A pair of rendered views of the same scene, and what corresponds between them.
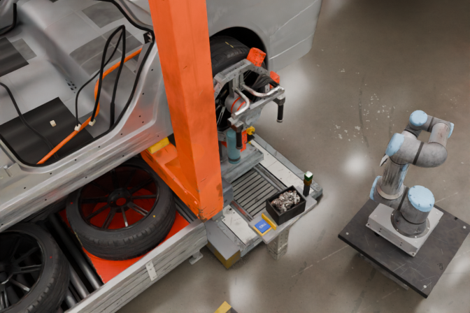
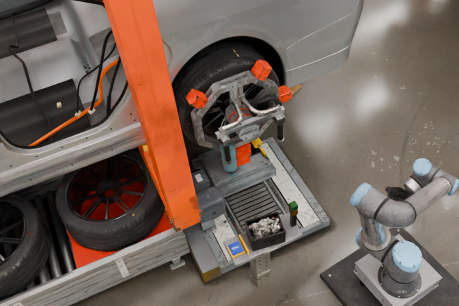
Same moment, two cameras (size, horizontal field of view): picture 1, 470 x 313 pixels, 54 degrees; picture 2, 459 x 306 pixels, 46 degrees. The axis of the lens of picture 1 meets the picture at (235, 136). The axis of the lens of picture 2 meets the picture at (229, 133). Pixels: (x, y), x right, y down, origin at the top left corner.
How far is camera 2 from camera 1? 75 cm
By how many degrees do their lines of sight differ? 13
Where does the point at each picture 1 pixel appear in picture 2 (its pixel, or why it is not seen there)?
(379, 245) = (360, 296)
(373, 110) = (422, 140)
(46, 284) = (19, 258)
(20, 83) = (38, 61)
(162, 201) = (145, 201)
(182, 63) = (136, 80)
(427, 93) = not seen: outside the picture
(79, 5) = not seen: outside the picture
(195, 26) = (148, 49)
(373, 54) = (446, 73)
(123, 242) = (98, 233)
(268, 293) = not seen: outside the picture
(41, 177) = (27, 158)
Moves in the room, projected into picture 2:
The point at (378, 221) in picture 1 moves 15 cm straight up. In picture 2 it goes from (363, 270) to (365, 257)
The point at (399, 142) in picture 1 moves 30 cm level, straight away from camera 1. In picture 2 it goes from (362, 194) to (399, 152)
